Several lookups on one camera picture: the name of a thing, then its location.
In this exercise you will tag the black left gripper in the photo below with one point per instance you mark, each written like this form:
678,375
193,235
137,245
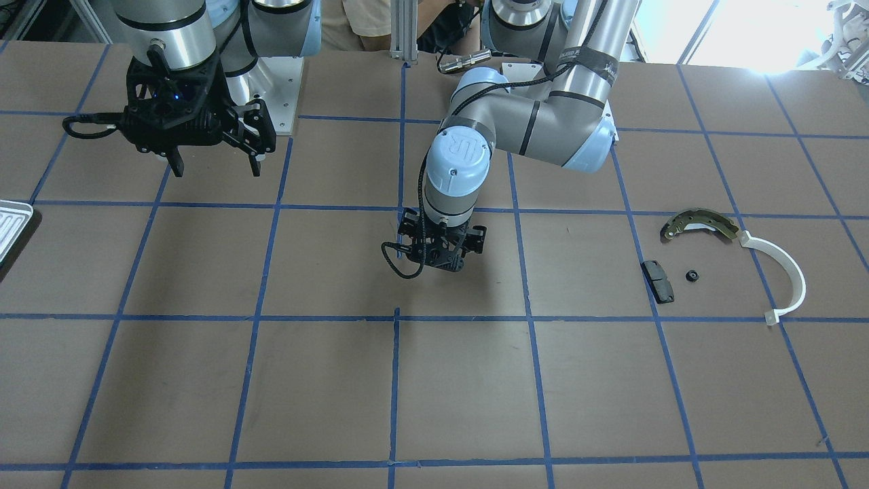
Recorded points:
478,237

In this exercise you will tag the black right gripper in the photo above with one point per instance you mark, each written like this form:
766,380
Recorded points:
218,102

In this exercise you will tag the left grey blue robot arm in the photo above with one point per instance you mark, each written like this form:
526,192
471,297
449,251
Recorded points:
559,117

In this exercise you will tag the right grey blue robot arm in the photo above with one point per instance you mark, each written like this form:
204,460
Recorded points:
170,36

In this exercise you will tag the silver ribbed metal tray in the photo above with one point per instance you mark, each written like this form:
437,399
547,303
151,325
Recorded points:
15,216

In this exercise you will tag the person in beige shirt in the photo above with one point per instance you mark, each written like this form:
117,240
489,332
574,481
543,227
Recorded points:
447,27

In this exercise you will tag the grey brake pad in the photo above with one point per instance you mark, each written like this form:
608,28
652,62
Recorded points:
658,282

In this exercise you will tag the curved metal brake shoe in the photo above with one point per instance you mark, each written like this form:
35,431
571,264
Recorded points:
699,219

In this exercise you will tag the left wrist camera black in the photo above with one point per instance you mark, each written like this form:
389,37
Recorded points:
475,239

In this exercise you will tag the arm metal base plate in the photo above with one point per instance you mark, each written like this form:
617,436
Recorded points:
516,72
278,82

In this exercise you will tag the silver cable connector plug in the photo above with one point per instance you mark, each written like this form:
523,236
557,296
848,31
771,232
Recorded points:
458,65

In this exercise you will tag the aluminium frame post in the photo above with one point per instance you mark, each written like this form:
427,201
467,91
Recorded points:
403,37

